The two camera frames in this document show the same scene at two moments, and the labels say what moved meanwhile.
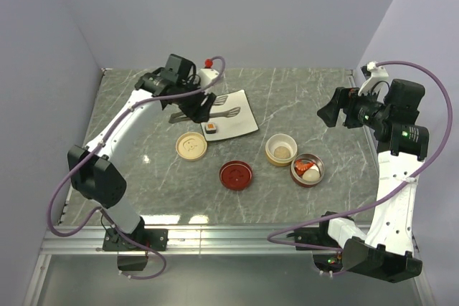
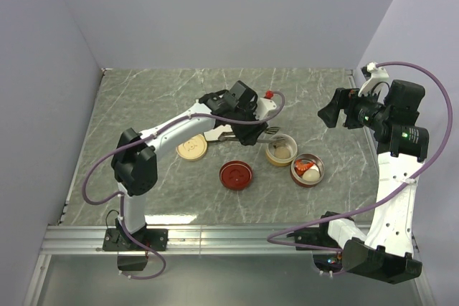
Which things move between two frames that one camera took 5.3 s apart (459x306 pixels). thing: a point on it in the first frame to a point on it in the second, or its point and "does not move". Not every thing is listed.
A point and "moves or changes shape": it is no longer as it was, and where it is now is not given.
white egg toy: (311, 174) does not move
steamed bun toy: (282, 153) does not move
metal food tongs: (178, 117) moves or changes shape
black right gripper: (347, 98) does not move
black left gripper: (199, 112) to (247, 137)
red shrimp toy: (300, 166) does not move
